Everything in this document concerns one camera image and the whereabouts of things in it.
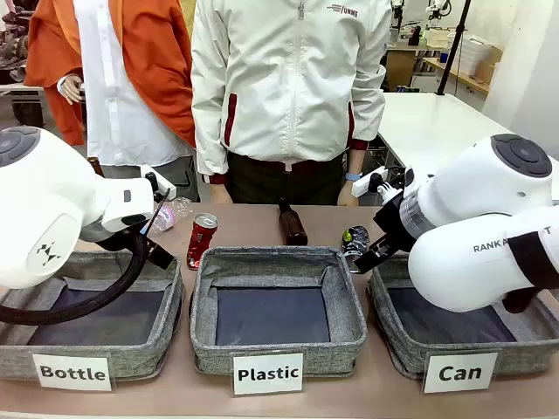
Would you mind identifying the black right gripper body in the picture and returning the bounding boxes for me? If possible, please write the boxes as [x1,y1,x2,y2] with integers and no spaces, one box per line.
[373,194,423,255]

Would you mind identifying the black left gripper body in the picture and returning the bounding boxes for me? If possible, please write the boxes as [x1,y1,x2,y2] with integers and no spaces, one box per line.
[130,234,176,271]

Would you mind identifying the crushed dark Pepsi can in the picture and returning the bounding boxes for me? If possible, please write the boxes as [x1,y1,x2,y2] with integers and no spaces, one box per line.
[342,225,372,259]

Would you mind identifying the clear plastic bottle pink label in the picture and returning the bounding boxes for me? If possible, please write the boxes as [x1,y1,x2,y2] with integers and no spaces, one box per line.
[150,196,195,232]

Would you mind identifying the person's right forearm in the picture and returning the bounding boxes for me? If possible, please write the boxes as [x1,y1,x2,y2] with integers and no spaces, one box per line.
[190,91,229,187]

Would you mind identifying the person's left forearm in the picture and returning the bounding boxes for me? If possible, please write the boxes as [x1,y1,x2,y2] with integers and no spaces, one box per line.
[347,65,388,152]

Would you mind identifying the red drink can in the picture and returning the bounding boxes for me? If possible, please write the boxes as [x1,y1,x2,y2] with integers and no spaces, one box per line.
[187,212,219,271]

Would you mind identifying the grey fabric basket labelled Bottle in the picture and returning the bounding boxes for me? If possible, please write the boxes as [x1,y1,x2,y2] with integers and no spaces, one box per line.
[0,251,184,385]

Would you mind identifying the grey fabric basket labelled Plastic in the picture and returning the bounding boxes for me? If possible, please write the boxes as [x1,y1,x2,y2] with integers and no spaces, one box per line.
[190,245,368,379]

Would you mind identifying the white Can label card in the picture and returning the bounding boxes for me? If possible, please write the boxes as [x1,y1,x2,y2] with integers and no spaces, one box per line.
[422,351,499,394]

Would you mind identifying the grey fabric basket labelled Can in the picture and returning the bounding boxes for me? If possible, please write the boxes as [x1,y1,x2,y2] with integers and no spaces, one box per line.
[369,252,559,381]

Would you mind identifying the person's left hand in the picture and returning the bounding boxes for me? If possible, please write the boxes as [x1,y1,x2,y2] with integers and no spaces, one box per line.
[336,178,363,206]

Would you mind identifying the person's right hand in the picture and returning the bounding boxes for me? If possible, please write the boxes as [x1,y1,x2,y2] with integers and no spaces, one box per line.
[210,182,233,205]

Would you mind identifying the white table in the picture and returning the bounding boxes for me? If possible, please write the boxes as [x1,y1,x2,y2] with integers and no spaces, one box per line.
[375,91,559,175]

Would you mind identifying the white Bottle label card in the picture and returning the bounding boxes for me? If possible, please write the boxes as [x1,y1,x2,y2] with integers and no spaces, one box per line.
[32,353,113,392]

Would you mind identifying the white Plastic label card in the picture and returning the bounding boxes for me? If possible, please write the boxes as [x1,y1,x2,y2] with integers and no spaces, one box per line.
[231,352,305,396]

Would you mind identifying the wooden background desk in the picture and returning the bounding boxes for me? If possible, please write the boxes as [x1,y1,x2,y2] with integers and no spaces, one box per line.
[386,41,490,95]

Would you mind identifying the mannequin with orange jacket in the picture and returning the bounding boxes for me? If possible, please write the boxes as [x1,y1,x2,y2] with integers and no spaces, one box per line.
[24,0,200,204]

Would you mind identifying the person in white jacket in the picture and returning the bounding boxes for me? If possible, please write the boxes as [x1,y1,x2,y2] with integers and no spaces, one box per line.
[190,0,393,206]

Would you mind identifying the cardboard box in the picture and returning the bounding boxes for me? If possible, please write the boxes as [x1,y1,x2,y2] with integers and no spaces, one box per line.
[478,45,504,85]

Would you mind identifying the black tripod pole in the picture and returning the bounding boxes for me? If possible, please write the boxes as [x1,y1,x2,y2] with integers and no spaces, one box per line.
[436,0,473,96]

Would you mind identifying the white storage boxes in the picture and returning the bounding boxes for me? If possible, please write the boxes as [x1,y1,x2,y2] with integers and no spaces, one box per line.
[458,34,495,75]

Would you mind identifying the pile of clothes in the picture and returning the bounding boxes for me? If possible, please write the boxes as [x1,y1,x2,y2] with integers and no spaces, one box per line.
[0,8,35,84]

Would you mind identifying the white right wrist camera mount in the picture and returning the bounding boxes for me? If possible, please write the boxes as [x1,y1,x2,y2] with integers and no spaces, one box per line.
[351,165,410,205]

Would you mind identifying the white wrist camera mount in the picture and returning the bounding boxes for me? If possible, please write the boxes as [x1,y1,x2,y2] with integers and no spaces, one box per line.
[139,172,178,204]
[351,165,410,205]

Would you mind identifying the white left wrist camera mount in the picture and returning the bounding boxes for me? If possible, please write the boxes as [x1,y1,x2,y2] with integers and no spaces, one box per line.
[139,172,178,204]

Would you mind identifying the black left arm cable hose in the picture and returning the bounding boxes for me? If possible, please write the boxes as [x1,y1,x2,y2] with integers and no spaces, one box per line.
[0,187,172,326]

